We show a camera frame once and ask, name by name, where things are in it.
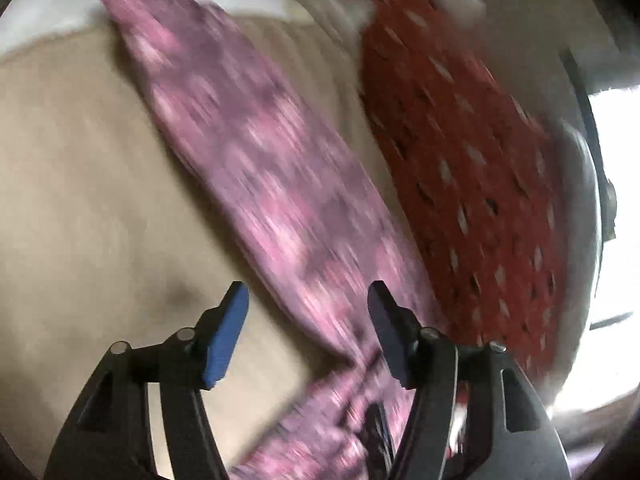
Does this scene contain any red patterned pillow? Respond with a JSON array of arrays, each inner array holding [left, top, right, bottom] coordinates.
[[290, 0, 567, 403]]

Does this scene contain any purple pink floral cloth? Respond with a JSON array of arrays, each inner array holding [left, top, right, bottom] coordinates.
[[102, 0, 471, 480]]

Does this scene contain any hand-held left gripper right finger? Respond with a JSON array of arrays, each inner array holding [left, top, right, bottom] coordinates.
[[367, 280, 572, 480]]

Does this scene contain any white bed sheet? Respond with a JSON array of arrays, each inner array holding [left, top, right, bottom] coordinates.
[[0, 0, 301, 56]]

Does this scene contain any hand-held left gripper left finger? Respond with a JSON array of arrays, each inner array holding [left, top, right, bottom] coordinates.
[[44, 281, 250, 480]]

